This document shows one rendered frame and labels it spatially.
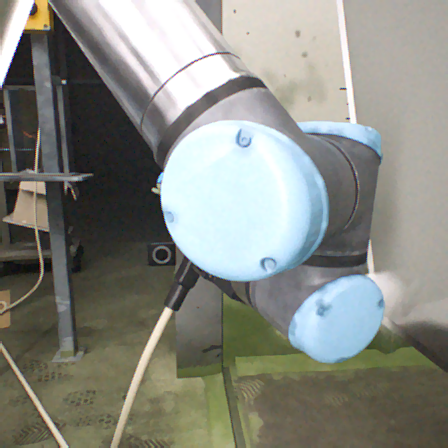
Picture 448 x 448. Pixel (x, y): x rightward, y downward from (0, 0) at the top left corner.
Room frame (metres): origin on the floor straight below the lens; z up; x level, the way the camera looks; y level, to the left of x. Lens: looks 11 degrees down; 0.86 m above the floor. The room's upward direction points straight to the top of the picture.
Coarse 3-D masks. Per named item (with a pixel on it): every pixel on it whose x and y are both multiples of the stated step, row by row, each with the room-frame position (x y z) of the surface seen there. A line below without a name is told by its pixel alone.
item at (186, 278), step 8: (160, 184) 0.60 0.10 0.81; (160, 192) 0.59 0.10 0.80; (184, 256) 0.64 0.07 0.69; (184, 264) 0.62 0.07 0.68; (192, 264) 0.62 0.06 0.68; (176, 272) 0.63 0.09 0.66; (184, 272) 0.61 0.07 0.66; (192, 272) 0.62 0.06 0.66; (176, 280) 0.62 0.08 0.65; (184, 280) 0.61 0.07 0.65; (192, 280) 0.62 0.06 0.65; (176, 288) 0.61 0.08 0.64; (184, 288) 0.61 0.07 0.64; (168, 296) 0.61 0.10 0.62; (176, 296) 0.61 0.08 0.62; (184, 296) 0.61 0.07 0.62; (168, 304) 0.61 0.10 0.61; (176, 304) 0.61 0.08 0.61
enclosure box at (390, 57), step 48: (384, 0) 0.88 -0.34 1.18; (432, 0) 0.89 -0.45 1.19; (384, 48) 0.88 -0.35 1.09; (432, 48) 0.90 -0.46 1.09; (384, 96) 0.88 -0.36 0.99; (432, 96) 0.90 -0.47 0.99; (384, 144) 0.88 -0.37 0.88; (432, 144) 0.90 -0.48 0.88; (384, 192) 0.88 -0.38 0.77; (432, 192) 0.90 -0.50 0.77; (384, 240) 0.89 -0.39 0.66; (432, 240) 0.91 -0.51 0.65; (432, 336) 0.76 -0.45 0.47
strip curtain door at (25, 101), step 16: (0, 96) 9.70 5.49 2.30; (16, 96) 9.74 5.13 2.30; (32, 96) 9.79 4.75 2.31; (16, 112) 9.74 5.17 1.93; (32, 112) 9.78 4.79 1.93; (16, 128) 9.74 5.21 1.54; (32, 128) 9.78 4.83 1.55; (16, 144) 9.74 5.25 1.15; (32, 144) 9.77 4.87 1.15; (32, 160) 9.76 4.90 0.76
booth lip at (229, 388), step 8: (224, 368) 1.34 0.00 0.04; (224, 376) 1.29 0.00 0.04; (224, 384) 1.28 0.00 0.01; (232, 384) 1.24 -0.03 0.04; (232, 392) 1.19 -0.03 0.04; (232, 400) 1.15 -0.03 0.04; (232, 408) 1.10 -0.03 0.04; (232, 416) 1.07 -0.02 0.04; (232, 424) 1.05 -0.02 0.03; (240, 424) 1.03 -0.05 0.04; (240, 432) 1.00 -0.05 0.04; (240, 440) 0.96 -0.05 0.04
